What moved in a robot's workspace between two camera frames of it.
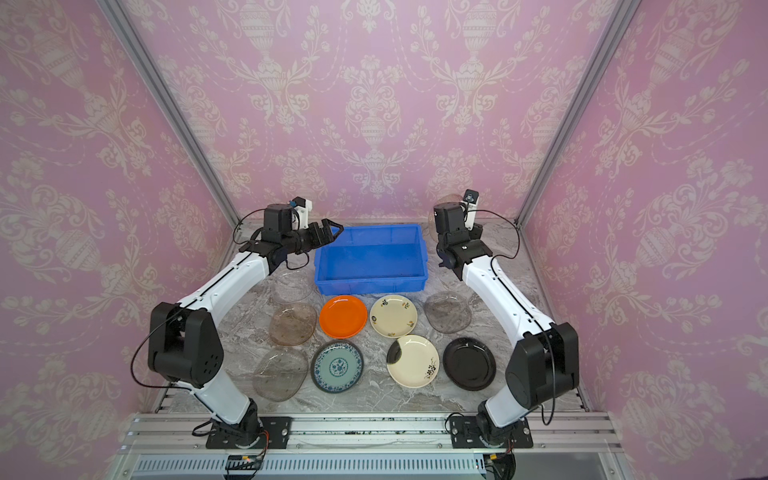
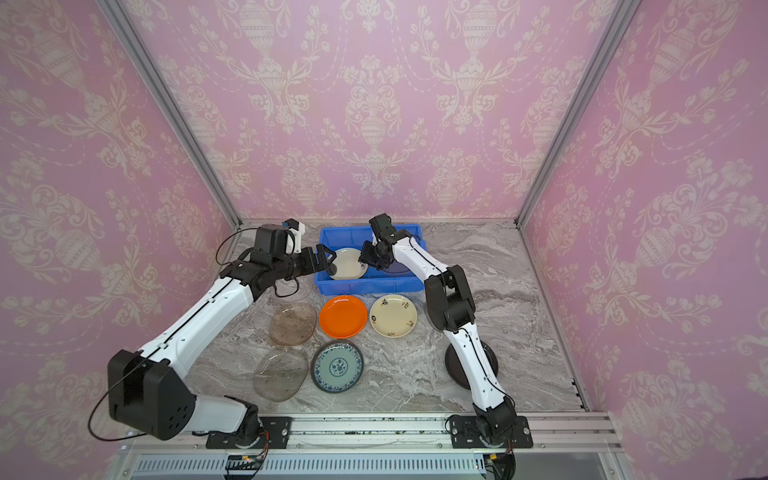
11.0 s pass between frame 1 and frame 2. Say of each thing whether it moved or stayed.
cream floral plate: stayed
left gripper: moved
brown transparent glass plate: stayed
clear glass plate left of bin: stayed
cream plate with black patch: moved
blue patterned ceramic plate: stayed
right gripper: moved
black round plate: stayed
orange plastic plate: stayed
